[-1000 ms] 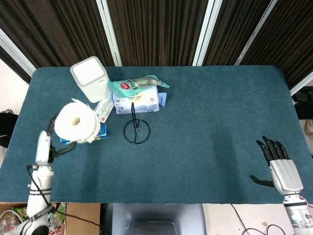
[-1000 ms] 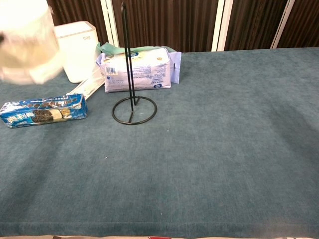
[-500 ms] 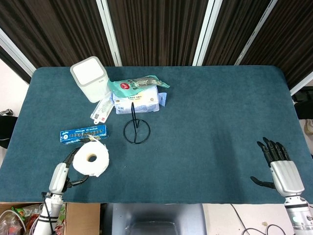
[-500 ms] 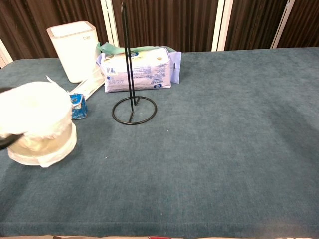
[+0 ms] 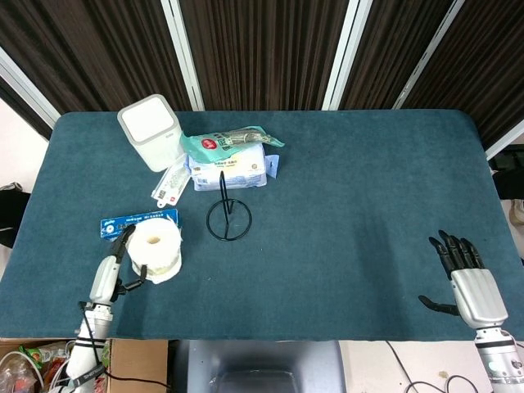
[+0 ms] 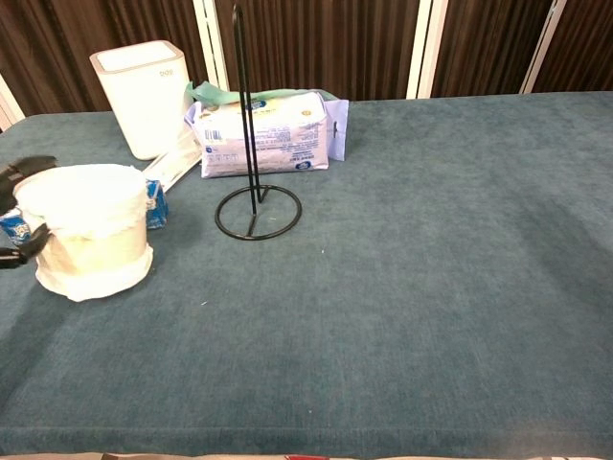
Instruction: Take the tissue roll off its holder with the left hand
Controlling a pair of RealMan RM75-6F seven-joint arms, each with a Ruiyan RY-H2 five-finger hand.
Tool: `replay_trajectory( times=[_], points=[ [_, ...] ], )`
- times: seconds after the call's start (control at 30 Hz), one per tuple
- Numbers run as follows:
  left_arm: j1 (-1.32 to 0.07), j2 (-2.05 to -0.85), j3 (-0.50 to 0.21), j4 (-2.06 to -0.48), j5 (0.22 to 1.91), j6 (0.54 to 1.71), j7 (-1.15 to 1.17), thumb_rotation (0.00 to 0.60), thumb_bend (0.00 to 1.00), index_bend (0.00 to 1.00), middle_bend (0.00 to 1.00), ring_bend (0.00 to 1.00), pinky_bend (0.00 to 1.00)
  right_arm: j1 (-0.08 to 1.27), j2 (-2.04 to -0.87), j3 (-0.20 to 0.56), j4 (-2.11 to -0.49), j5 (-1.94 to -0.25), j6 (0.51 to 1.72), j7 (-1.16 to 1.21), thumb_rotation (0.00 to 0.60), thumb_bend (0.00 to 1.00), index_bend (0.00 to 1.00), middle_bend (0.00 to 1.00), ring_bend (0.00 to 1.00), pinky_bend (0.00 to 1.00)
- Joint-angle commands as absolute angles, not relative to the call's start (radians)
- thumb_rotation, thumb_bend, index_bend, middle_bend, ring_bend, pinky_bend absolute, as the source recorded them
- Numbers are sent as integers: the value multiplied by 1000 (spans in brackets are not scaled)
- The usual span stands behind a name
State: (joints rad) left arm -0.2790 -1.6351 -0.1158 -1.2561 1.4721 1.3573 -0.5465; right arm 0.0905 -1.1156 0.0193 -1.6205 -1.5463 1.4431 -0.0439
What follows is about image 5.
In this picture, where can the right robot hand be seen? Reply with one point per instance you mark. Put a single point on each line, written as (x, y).
(477, 294)

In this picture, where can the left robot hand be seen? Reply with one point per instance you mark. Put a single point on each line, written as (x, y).
(104, 278)

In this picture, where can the white toilet paper roll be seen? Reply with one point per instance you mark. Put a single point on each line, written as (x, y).
(157, 254)

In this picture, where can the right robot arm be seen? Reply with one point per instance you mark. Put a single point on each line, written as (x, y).
(497, 360)

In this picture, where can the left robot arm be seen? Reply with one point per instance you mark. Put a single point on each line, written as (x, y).
(88, 348)

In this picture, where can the blue cookie box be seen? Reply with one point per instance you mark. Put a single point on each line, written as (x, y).
(118, 225)

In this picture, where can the cardboard box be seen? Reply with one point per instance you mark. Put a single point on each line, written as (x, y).
(135, 360)

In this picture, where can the white shoe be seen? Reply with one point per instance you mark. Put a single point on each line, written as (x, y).
(518, 212)

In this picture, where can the green snack packet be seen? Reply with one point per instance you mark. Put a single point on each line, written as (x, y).
(36, 354)

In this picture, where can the black bag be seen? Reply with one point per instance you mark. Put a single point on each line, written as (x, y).
(12, 213)

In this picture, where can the clear plastic packet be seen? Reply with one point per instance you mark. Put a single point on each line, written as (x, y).
(172, 184)

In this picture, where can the white trash bin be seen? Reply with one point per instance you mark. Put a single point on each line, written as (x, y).
(151, 135)

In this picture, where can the green snack bag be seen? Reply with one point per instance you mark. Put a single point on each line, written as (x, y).
(209, 145)

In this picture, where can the white blue wipes pack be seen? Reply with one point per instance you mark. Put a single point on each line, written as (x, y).
(241, 168)

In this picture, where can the dark brown partition panel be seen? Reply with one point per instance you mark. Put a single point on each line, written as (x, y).
(393, 41)
(102, 41)
(491, 61)
(266, 49)

